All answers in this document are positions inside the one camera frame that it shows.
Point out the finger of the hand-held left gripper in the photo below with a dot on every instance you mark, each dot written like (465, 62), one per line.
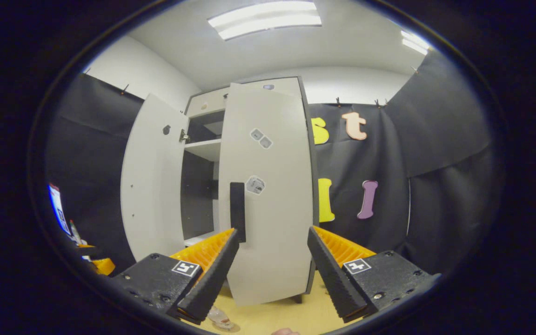
(105, 266)
(89, 251)

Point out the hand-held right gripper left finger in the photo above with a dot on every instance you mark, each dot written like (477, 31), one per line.
(214, 274)

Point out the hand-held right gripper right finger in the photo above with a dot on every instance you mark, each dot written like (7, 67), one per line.
(331, 274)

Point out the clear bottle red label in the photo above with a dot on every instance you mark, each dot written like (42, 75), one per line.
(219, 317)

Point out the grey cabinet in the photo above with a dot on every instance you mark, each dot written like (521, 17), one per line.
(198, 195)

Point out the grey cabinet door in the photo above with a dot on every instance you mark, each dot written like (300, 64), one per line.
(277, 209)
(151, 186)

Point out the grey cabinet shelf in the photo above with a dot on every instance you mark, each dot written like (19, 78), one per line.
(198, 239)
(205, 149)

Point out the white marker pen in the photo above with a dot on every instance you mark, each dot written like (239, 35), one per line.
(75, 231)

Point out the bright display screen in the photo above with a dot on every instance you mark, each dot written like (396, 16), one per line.
(58, 211)

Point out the black backdrop cloth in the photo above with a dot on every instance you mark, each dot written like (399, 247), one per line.
(91, 153)
(445, 186)

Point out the rectangular ceiling light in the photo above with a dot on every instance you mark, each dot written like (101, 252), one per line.
(414, 43)
(263, 18)

